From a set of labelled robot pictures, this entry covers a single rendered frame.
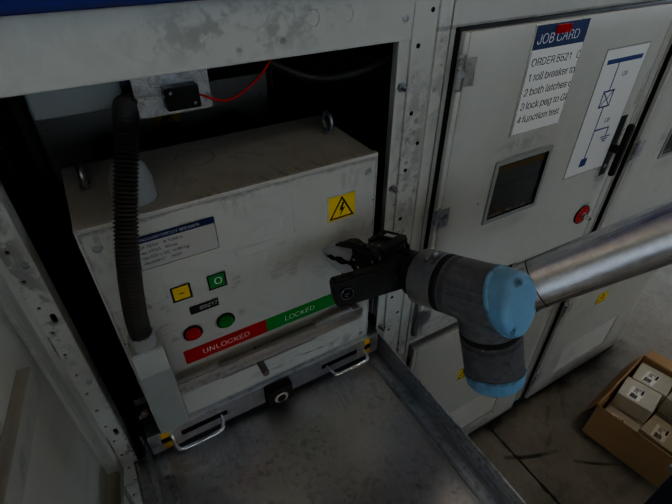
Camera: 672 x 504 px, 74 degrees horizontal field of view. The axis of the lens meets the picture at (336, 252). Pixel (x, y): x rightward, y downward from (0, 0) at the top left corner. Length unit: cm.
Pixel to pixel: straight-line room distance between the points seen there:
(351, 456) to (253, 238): 50
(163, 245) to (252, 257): 15
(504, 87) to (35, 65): 74
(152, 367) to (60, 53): 42
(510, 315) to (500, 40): 49
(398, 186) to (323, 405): 52
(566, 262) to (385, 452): 52
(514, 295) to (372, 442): 52
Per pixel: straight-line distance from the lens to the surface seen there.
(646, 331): 284
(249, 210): 73
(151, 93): 66
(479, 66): 88
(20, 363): 77
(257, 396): 102
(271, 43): 66
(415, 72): 81
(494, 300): 61
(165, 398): 76
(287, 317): 91
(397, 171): 87
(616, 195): 156
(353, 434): 103
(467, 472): 102
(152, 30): 62
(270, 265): 81
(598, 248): 77
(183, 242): 72
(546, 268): 78
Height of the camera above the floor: 173
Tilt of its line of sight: 37 degrees down
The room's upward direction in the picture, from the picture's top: straight up
